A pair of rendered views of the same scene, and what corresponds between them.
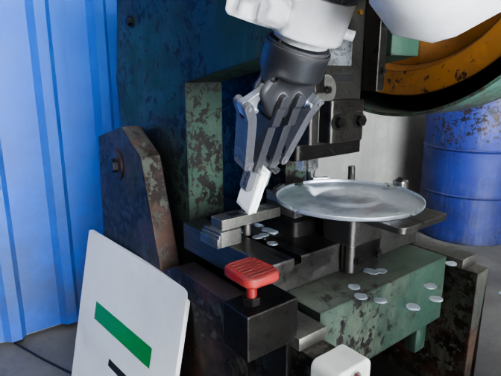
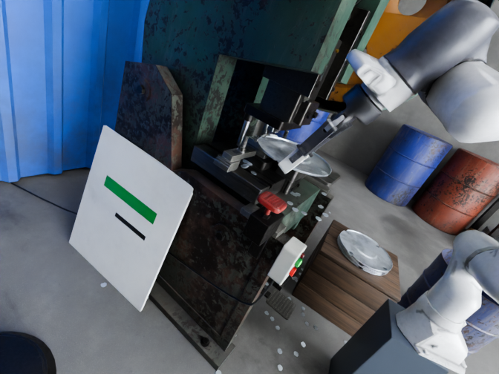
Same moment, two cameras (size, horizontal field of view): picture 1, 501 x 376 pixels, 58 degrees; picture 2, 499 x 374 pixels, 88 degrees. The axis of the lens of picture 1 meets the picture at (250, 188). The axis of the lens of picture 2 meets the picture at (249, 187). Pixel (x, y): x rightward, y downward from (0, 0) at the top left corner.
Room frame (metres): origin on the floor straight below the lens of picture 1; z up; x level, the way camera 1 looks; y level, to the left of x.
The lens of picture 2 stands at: (0.12, 0.33, 1.07)
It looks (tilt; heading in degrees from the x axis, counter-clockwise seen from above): 28 degrees down; 332
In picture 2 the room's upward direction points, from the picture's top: 22 degrees clockwise
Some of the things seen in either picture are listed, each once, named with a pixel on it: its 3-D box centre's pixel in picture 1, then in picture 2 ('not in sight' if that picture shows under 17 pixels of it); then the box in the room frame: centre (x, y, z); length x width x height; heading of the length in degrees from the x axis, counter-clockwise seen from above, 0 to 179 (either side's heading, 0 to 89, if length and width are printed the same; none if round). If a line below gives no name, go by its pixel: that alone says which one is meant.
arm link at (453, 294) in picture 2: not in sight; (465, 271); (0.41, -0.63, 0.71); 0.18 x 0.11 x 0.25; 150
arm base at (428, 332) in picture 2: not in sight; (442, 326); (0.35, -0.65, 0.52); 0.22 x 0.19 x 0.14; 48
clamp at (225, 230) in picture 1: (243, 211); (240, 150); (0.88, 0.01, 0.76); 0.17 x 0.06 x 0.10; 128
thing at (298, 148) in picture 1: (303, 150); (274, 119); (0.98, -0.12, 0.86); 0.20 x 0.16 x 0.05; 128
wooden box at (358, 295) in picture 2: not in sight; (345, 274); (0.83, -0.82, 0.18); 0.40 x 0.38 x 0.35; 45
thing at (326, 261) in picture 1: (303, 232); (257, 163); (0.98, -0.12, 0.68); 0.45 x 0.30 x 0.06; 128
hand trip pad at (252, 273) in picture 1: (251, 291); (267, 211); (0.60, 0.00, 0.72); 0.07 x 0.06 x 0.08; 38
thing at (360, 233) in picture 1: (366, 235); (298, 176); (0.84, -0.23, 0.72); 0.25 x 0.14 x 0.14; 38
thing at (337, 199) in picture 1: (348, 197); (294, 154); (0.88, -0.20, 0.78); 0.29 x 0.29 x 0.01
